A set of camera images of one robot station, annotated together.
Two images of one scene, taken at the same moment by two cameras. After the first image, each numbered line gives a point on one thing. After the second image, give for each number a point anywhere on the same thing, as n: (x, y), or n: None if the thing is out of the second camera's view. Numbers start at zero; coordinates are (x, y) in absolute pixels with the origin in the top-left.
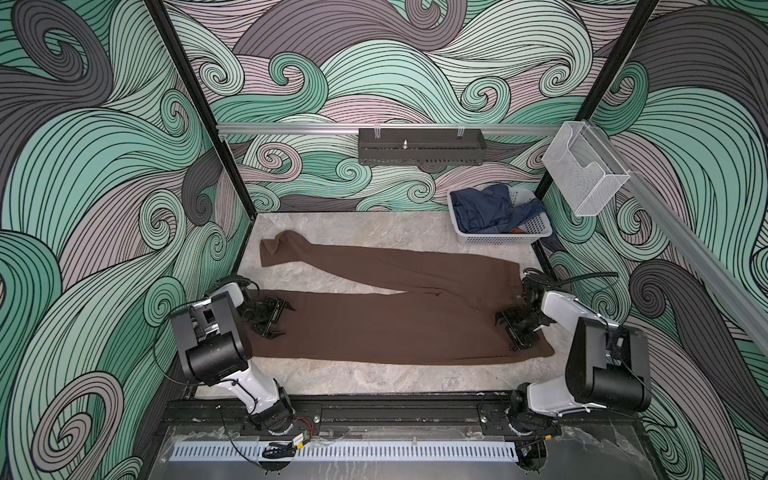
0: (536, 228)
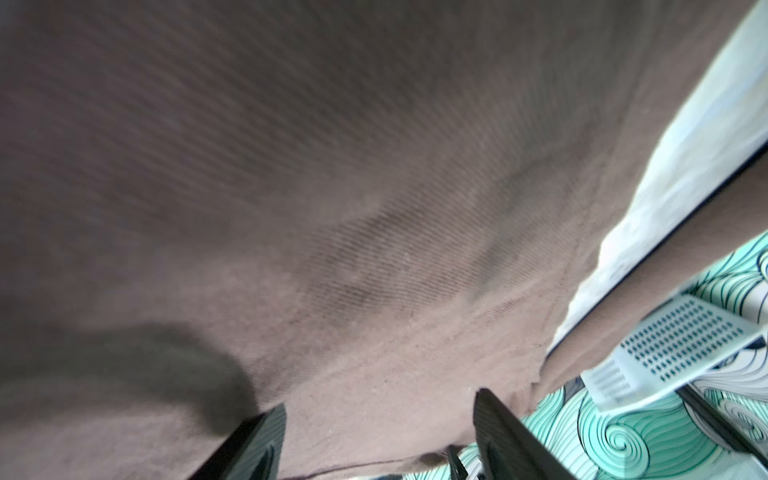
0: (686, 335)
